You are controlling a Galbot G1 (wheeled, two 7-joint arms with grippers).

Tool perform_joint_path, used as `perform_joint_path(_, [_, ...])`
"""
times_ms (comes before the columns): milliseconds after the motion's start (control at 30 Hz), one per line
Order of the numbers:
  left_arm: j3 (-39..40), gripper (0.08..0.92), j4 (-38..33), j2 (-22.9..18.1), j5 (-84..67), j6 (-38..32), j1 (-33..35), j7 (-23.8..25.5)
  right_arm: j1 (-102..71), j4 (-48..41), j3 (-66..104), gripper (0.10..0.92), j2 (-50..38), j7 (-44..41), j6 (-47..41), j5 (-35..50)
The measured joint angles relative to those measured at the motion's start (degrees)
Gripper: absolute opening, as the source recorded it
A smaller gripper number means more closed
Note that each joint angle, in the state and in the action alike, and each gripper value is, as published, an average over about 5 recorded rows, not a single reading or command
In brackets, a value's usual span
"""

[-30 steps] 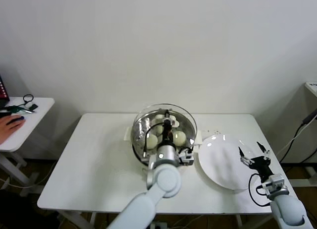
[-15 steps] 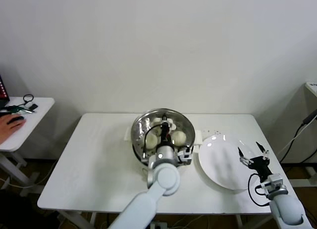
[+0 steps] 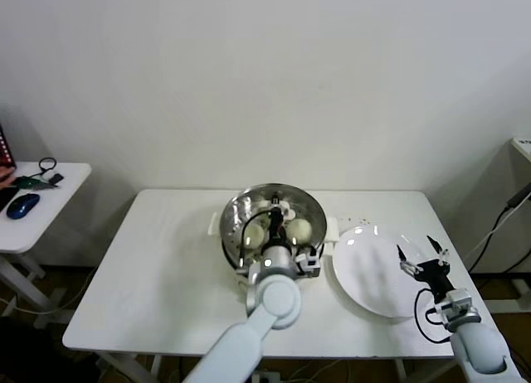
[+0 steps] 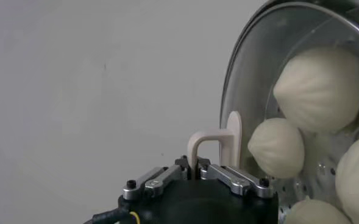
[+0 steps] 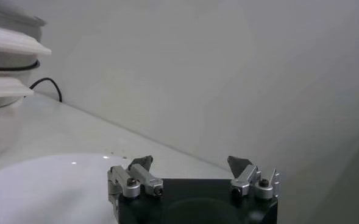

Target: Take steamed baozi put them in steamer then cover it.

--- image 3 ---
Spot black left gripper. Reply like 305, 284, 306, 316
265, 196, 288, 247

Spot white round plate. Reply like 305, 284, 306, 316
331, 225, 436, 320

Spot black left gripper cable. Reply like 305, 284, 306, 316
236, 208, 275, 273

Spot small white side table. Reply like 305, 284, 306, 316
0, 162, 92, 330

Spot round glass pot lid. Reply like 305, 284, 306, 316
219, 183, 327, 270

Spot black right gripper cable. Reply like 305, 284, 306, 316
414, 289, 453, 343

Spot black power cable with adapter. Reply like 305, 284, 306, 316
466, 186, 531, 274

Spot white steamed baozi bun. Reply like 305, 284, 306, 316
243, 224, 266, 250
287, 218, 313, 243

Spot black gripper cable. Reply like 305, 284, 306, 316
414, 289, 453, 343
236, 208, 275, 273

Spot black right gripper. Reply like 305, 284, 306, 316
397, 234, 454, 303

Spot blue computer mouse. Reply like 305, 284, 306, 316
6, 192, 41, 219

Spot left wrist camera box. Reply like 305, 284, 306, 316
295, 250, 323, 279

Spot green handled tool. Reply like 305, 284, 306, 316
14, 174, 59, 192

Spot black laptop computer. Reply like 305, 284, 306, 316
0, 124, 21, 212

